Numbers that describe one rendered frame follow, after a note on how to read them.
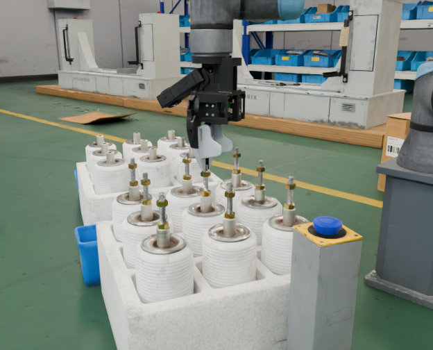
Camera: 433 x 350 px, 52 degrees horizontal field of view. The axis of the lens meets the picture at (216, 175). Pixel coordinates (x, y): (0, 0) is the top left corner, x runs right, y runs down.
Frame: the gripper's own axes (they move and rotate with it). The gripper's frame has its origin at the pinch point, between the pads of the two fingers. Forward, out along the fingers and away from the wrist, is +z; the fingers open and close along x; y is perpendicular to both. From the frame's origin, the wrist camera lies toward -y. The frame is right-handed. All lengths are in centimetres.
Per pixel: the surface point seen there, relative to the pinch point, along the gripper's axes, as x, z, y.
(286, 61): 504, 3, -176
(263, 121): 201, 29, -75
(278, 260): -2.8, 14.8, 17.4
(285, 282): -6.5, 16.7, 20.2
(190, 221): -4.7, 10.3, 0.0
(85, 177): 21, 17, -54
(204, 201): -1.1, 7.4, 1.0
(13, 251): 0, 35, -63
